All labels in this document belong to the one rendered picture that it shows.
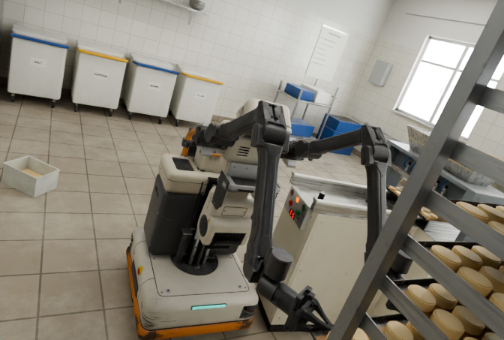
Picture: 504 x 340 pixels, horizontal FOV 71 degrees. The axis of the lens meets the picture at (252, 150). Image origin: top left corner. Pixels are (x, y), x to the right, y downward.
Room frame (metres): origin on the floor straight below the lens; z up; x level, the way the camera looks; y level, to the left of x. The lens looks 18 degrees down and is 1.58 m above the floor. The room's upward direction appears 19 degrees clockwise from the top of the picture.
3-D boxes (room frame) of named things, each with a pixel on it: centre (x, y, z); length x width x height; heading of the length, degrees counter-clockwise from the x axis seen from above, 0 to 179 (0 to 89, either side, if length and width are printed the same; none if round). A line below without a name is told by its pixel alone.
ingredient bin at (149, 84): (4.68, 1.61, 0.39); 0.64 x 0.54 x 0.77; 32
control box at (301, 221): (1.79, -0.34, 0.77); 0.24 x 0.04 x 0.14; 23
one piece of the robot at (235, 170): (1.47, -0.03, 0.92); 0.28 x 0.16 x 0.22; 120
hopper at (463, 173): (2.13, -1.14, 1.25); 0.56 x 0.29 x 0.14; 23
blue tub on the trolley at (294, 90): (5.80, -0.41, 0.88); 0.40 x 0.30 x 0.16; 36
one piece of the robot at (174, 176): (1.80, 0.16, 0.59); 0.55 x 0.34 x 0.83; 120
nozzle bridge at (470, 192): (2.13, -1.14, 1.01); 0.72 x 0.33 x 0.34; 23
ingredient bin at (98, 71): (4.33, 2.15, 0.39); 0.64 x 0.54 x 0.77; 34
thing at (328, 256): (1.93, -0.67, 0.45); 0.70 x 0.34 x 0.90; 113
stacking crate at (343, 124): (6.40, -1.39, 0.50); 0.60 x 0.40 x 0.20; 125
